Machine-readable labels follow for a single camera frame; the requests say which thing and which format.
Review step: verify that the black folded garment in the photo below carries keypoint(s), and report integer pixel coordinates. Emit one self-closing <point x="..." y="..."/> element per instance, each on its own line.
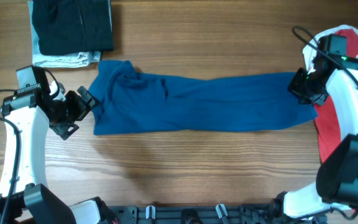
<point x="72" y="26"/>

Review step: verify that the blue t-shirt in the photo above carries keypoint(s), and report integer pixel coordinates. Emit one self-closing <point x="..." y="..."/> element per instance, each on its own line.
<point x="134" y="102"/>

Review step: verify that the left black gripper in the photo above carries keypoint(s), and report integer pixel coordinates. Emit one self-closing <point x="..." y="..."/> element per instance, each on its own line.
<point x="74" y="111"/>

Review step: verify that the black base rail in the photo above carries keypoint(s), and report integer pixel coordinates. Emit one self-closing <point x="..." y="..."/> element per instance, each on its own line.
<point x="257" y="213"/>

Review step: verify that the light grey folded garment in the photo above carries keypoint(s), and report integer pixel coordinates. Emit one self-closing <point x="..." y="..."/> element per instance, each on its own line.
<point x="75" y="60"/>

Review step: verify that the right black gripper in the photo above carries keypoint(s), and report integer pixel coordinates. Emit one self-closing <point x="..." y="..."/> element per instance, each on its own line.
<point x="301" y="86"/>

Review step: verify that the red t-shirt white sleeves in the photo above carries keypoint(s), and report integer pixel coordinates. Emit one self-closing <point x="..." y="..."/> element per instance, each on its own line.
<point x="350" y="93"/>

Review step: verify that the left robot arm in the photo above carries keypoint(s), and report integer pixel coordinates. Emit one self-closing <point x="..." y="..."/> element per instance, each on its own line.
<point x="34" y="108"/>

